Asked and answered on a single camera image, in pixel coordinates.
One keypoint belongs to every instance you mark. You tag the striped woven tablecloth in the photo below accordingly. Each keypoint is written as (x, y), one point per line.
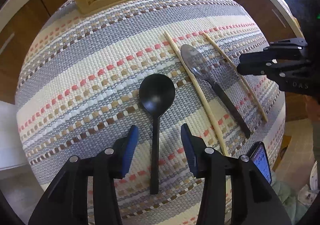
(100, 65)

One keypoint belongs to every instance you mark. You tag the black plastic spoon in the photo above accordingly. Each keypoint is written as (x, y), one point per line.
(156, 92)

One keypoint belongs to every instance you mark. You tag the wooden chopstick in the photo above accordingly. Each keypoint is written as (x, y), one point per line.
(198, 91)
(253, 98)

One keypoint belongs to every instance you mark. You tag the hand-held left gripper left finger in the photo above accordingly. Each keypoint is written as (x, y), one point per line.
(130, 150)

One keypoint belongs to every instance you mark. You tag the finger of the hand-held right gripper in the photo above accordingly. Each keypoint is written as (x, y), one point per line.
(252, 65)
(290, 42)

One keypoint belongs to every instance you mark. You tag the clear plastic spoon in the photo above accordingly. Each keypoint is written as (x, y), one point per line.
(192, 60)

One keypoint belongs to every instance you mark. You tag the black smartphone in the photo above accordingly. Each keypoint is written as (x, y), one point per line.
(261, 162)

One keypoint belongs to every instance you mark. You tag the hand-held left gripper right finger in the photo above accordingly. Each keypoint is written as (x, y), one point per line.
(188, 150)

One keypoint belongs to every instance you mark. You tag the pale green cloth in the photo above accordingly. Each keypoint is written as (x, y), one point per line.
(287, 200)

